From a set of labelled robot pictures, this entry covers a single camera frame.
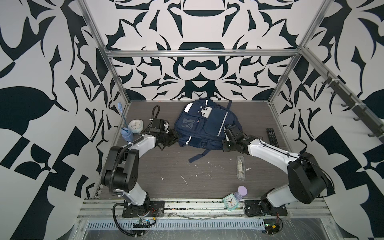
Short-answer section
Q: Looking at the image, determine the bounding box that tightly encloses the navy blue student backpack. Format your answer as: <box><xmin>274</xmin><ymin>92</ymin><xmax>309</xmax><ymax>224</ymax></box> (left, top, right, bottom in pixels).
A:
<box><xmin>174</xmin><ymin>98</ymin><xmax>243</xmax><ymax>163</ymax></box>

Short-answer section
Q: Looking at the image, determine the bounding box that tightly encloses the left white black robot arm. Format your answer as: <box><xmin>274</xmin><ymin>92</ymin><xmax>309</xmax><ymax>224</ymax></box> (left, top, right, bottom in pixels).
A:
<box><xmin>101</xmin><ymin>118</ymin><xmax>178</xmax><ymax>206</ymax></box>

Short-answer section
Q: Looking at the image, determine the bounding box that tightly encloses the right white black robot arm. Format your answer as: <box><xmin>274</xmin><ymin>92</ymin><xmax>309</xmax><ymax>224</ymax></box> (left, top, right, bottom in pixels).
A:
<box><xmin>223</xmin><ymin>125</ymin><xmax>334</xmax><ymax>209</ymax></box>

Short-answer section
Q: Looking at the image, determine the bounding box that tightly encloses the clear plastic ruler case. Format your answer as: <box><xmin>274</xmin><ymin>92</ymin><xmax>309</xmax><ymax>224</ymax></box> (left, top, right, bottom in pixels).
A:
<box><xmin>236</xmin><ymin>156</ymin><xmax>246</xmax><ymax>181</ymax></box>

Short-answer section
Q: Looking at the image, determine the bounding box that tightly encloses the black tv remote control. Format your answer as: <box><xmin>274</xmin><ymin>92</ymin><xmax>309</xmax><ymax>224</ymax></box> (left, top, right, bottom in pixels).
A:
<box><xmin>266</xmin><ymin>128</ymin><xmax>280</xmax><ymax>148</ymax></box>

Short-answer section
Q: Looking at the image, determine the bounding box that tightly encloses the purple lidded small bottle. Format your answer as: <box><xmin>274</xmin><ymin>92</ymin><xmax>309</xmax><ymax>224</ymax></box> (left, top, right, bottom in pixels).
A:
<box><xmin>234</xmin><ymin>186</ymin><xmax>248</xmax><ymax>201</ymax></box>

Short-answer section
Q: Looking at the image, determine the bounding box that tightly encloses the small green alarm clock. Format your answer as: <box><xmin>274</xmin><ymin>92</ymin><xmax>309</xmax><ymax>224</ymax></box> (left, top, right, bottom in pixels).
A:
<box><xmin>223</xmin><ymin>194</ymin><xmax>239</xmax><ymax>211</ymax></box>

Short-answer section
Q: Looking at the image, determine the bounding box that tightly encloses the left small circuit board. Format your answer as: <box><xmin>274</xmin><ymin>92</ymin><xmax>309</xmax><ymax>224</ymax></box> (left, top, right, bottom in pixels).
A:
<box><xmin>132</xmin><ymin>218</ymin><xmax>157</xmax><ymax>229</ymax></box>

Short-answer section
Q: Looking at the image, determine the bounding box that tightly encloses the right circuit board green light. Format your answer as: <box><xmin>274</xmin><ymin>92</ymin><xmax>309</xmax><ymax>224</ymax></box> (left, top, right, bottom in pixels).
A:
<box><xmin>262</xmin><ymin>218</ymin><xmax>284</xmax><ymax>236</ymax></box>

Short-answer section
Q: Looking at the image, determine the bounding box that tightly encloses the light blue round wall clock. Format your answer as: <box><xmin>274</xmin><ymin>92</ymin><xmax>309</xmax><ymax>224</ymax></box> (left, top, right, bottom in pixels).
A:
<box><xmin>128</xmin><ymin>120</ymin><xmax>144</xmax><ymax>134</ymax></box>

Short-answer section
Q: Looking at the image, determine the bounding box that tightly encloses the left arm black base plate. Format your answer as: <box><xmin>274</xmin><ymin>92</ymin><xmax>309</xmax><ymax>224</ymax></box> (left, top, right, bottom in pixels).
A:
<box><xmin>122</xmin><ymin>201</ymin><xmax>165</xmax><ymax>218</ymax></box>

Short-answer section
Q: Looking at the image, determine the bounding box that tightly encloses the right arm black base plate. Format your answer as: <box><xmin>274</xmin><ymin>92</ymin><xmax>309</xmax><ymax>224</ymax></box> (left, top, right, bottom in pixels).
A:
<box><xmin>244</xmin><ymin>200</ymin><xmax>288</xmax><ymax>217</ymax></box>

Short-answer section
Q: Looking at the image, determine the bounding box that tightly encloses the white perforated cable tray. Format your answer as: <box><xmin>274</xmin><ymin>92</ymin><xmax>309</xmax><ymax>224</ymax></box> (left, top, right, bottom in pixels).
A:
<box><xmin>86</xmin><ymin>219</ymin><xmax>266</xmax><ymax>231</ymax></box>

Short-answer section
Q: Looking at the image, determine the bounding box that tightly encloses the wall mounted hook rail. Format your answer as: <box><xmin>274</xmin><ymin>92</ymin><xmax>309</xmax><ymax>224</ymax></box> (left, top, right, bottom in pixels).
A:
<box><xmin>322</xmin><ymin>71</ymin><xmax>384</xmax><ymax>144</ymax></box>

